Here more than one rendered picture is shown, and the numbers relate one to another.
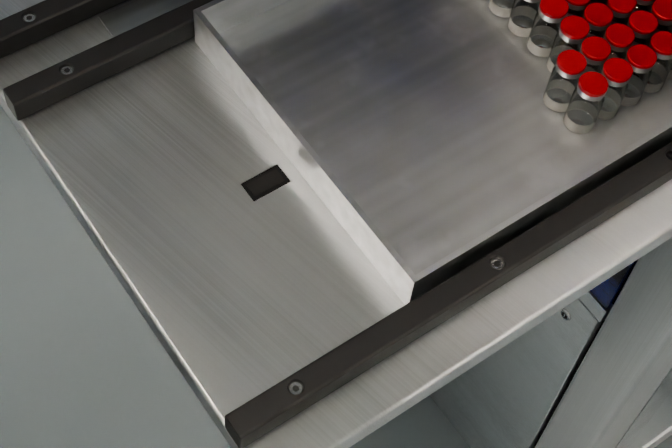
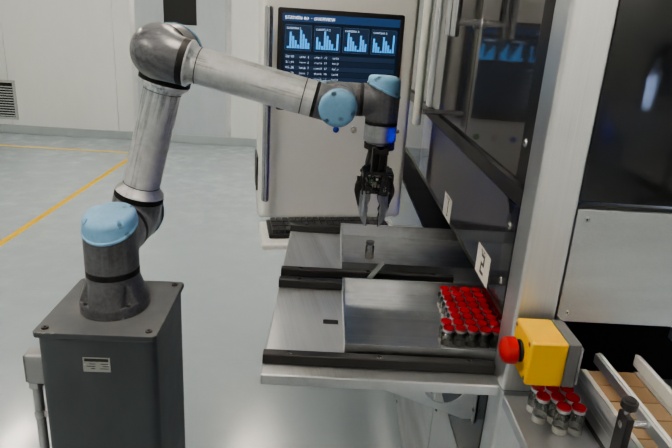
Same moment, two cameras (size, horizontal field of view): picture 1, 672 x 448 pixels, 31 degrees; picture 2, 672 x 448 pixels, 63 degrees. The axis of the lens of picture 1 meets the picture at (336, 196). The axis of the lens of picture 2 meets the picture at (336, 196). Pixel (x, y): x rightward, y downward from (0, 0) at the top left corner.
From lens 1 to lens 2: 64 cm
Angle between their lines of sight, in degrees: 49
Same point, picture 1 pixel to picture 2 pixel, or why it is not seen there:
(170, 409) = not seen: outside the picture
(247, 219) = (317, 325)
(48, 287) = not seen: outside the picture
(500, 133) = (415, 340)
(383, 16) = (403, 305)
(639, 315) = not seen: outside the picture
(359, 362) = (312, 356)
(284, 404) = (282, 353)
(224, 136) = (329, 309)
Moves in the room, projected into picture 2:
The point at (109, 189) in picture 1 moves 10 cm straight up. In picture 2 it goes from (286, 306) to (288, 262)
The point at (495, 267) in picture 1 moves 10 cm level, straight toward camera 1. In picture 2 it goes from (377, 358) to (329, 375)
